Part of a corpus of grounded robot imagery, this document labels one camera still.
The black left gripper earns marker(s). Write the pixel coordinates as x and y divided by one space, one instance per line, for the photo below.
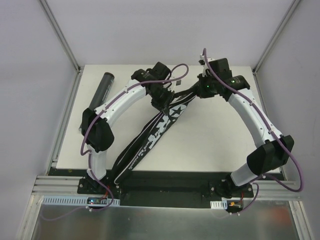
163 100

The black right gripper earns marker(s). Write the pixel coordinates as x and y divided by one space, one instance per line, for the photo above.
199 87

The black racket bag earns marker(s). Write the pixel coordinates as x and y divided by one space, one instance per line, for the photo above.
150 134

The black shuttlecock tube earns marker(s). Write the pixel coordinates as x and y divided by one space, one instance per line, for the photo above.
102 91

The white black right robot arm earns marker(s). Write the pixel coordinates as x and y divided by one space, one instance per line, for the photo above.
272 146

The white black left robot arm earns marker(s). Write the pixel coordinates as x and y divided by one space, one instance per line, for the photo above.
97 122

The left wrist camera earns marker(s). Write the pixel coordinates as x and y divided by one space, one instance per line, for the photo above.
178 82

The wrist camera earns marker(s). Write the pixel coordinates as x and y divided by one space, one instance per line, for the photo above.
178 82
202 62

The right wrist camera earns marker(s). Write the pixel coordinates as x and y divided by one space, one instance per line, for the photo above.
202 62

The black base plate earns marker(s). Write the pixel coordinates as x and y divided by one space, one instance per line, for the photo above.
166 189

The aluminium frame rail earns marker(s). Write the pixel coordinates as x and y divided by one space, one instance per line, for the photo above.
68 186

